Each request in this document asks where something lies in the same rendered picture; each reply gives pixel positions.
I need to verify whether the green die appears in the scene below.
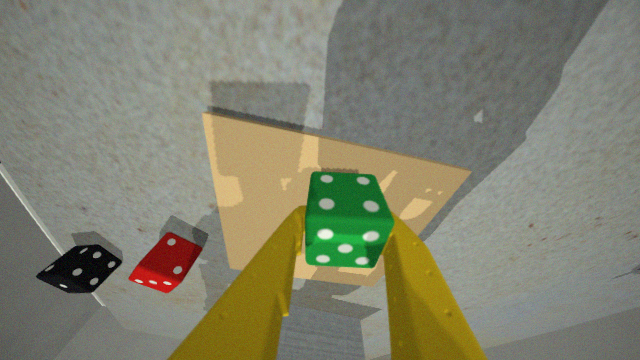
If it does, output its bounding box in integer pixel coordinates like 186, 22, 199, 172
305, 171, 394, 268

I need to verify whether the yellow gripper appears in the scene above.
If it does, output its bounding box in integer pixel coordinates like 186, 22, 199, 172
167, 205, 488, 360

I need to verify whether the black die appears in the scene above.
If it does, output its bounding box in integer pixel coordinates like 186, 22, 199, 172
36, 244, 122, 293

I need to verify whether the red die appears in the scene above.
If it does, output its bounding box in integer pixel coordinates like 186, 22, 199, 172
129, 232, 203, 293

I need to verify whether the tan square mat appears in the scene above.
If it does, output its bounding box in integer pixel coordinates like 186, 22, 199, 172
202, 111, 472, 287

